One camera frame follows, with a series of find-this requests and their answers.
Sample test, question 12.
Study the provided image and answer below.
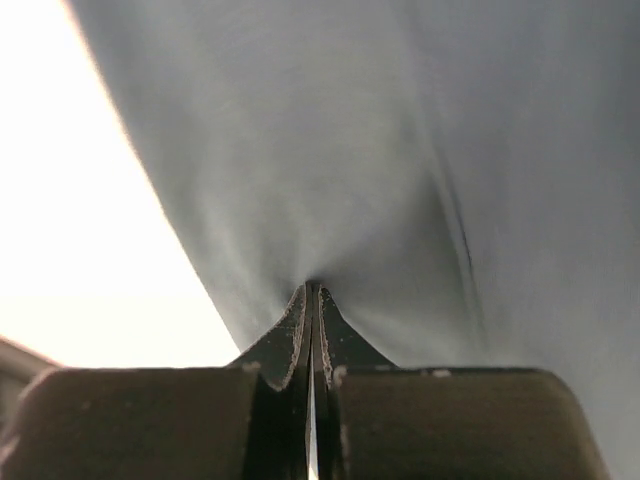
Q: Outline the blue grey t shirt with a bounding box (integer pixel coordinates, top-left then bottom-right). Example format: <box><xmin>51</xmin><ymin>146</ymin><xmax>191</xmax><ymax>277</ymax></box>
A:
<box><xmin>64</xmin><ymin>0</ymin><xmax>640</xmax><ymax>371</ymax></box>

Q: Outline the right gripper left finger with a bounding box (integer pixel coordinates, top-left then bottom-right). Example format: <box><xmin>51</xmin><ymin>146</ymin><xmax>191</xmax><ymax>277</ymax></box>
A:
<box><xmin>1</xmin><ymin>284</ymin><xmax>313</xmax><ymax>480</ymax></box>

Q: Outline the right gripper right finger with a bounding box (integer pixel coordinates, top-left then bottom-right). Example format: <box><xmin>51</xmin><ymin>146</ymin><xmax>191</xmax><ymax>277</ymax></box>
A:
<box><xmin>312</xmin><ymin>285</ymin><xmax>609</xmax><ymax>479</ymax></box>

